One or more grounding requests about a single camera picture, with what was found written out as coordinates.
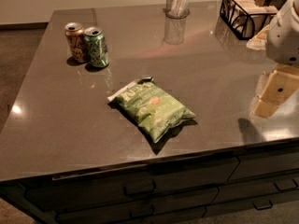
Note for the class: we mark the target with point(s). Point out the dark upper left drawer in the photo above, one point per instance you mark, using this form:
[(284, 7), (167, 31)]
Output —
[(96, 190)]

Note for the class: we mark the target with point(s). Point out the dark drawer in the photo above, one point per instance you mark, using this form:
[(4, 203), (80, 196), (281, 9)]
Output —
[(267, 162), (96, 190), (257, 194), (142, 208)]

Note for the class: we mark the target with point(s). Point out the black wire napkin basket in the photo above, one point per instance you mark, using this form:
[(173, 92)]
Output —
[(246, 18)]

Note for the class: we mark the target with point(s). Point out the green soda can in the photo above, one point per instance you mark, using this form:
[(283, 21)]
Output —
[(97, 47)]

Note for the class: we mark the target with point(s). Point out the dark lower right drawer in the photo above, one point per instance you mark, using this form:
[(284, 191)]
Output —
[(257, 194)]

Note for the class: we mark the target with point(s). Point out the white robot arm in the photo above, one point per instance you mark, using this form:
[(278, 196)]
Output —
[(282, 41)]

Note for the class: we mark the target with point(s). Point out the dark upper right drawer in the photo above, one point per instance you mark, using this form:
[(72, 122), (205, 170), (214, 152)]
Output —
[(267, 162)]

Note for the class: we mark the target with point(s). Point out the orange soda can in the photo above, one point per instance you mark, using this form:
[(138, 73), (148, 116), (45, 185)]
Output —
[(74, 33)]

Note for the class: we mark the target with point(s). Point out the green jalapeno chip bag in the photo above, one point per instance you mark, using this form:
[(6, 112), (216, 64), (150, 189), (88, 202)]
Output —
[(154, 110)]

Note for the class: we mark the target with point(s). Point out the dark lower left drawer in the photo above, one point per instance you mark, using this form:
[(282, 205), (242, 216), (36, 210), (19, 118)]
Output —
[(142, 208)]

